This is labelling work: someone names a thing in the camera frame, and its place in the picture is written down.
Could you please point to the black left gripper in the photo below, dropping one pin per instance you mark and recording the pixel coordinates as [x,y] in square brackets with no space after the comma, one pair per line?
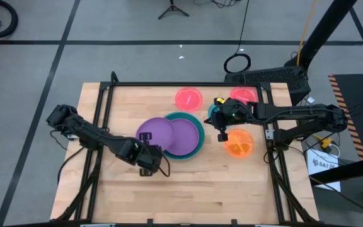
[150,159]

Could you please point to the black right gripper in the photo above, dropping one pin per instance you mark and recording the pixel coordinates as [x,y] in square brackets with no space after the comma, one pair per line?
[232,115]

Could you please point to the small teal translucent plate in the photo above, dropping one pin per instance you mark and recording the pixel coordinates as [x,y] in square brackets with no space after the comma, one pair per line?
[211,111]

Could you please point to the large teal plastic plate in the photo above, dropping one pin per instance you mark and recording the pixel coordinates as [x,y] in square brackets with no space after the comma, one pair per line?
[202,135]

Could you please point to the purple plastic plate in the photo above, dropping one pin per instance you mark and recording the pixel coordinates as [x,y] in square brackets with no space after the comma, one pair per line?
[159,132]
[186,137]

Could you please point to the small pink translucent plate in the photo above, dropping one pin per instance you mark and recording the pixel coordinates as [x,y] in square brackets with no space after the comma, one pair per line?
[187,99]
[241,93]

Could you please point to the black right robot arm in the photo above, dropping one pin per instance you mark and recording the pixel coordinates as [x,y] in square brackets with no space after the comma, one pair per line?
[295,111]

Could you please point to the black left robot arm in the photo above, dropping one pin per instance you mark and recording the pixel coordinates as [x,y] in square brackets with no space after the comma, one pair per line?
[90,134]

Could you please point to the yellow tag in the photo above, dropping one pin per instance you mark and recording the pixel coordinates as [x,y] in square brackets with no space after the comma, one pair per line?
[220,101]

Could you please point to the small orange translucent plate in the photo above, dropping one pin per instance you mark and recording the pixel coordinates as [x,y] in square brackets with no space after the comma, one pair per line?
[239,145]

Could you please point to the small white adapter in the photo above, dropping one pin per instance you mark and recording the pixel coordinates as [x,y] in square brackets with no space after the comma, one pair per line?
[310,100]

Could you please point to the white printed box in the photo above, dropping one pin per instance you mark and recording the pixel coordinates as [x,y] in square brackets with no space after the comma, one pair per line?
[317,167]

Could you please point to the black tripod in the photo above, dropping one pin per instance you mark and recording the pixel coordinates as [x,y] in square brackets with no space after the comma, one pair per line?
[172,3]

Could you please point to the thick black pole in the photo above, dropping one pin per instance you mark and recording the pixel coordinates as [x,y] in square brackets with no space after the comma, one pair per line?
[323,30]

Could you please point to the black diagonal beam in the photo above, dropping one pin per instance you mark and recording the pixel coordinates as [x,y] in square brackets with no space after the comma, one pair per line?
[351,168]

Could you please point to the black mat with striped edge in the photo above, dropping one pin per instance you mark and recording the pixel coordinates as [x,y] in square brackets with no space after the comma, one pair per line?
[358,88]

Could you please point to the black aluminium table frame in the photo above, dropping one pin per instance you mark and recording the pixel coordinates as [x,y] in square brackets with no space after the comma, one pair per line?
[162,84]

